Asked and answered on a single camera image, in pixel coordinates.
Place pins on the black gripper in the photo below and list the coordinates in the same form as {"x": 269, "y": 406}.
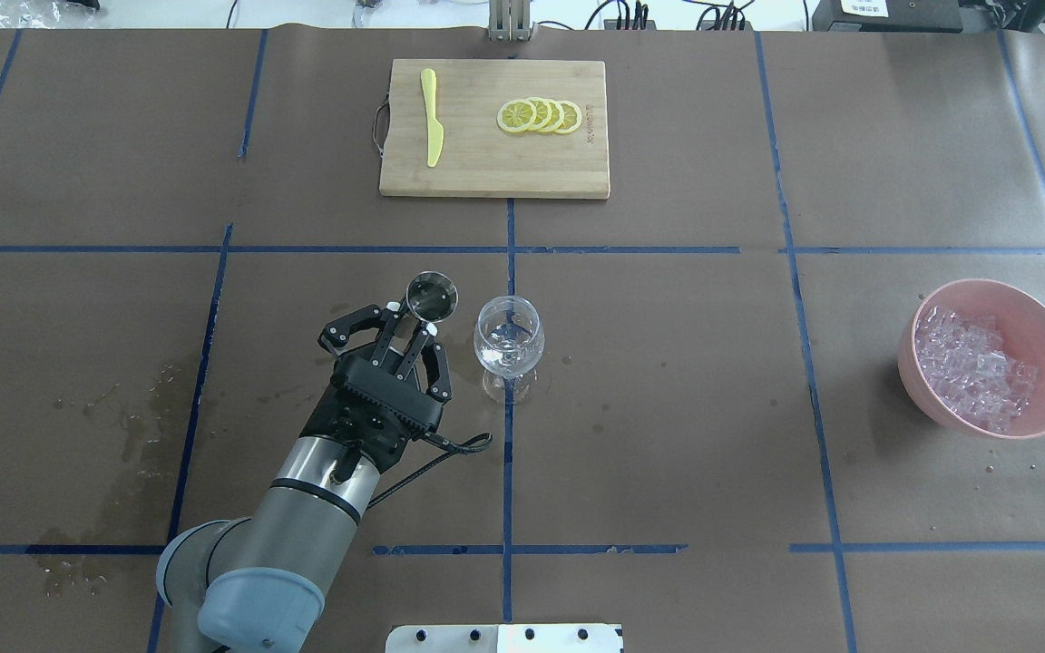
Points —
{"x": 347, "y": 367}

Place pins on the steel double jigger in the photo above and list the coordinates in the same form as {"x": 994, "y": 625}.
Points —
{"x": 431, "y": 297}

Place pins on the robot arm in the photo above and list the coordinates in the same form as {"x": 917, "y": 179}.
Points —
{"x": 259, "y": 583}

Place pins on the clear wine glass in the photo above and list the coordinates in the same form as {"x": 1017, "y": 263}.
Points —
{"x": 509, "y": 341}

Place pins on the pile of clear ice cubes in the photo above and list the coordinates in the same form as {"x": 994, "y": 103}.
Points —
{"x": 964, "y": 361}

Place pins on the bamboo cutting board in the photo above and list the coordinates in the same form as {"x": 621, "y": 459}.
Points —
{"x": 478, "y": 159}

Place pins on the yellow plastic knife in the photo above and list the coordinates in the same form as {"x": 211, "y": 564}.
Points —
{"x": 434, "y": 129}

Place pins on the lemon slice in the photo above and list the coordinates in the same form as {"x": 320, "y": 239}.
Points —
{"x": 519, "y": 115}
{"x": 542, "y": 114}
{"x": 571, "y": 117}
{"x": 555, "y": 116}

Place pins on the pink plastic bowl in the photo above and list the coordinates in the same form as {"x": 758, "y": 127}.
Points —
{"x": 1021, "y": 320}

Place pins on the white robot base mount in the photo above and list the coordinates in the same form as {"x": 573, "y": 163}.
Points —
{"x": 535, "y": 637}

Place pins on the metal camera stand bracket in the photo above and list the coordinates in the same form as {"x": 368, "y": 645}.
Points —
{"x": 510, "y": 21}

